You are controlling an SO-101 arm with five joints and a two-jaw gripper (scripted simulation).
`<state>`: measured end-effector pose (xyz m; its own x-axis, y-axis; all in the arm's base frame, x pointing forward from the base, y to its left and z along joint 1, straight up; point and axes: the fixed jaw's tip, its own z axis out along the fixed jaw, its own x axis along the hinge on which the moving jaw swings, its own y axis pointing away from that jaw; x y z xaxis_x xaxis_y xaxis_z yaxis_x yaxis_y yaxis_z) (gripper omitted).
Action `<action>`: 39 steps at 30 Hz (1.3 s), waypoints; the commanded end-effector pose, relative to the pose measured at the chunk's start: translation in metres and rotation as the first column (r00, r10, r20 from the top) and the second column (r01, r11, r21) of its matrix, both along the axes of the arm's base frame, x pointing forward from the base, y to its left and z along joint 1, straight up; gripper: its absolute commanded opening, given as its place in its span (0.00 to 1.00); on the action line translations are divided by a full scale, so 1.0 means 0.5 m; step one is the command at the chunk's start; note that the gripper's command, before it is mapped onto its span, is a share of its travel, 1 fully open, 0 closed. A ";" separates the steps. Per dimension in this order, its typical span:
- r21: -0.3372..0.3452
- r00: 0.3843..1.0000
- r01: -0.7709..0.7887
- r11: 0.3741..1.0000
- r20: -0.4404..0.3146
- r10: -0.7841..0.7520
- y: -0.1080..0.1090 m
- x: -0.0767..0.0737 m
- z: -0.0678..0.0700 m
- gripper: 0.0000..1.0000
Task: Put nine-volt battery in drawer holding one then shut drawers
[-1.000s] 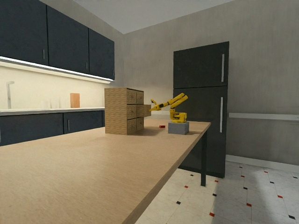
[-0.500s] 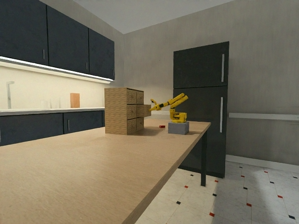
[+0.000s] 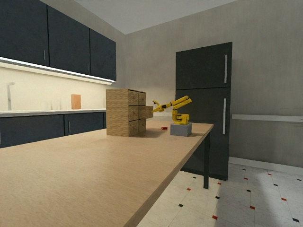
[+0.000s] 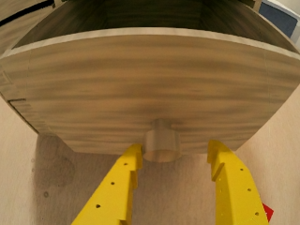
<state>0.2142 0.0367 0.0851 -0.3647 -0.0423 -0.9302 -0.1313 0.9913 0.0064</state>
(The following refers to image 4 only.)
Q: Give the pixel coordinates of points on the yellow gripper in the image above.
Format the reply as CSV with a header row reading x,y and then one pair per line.
x,y
237,199

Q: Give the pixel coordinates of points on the red nine-volt battery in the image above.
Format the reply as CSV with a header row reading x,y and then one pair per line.
x,y
268,211

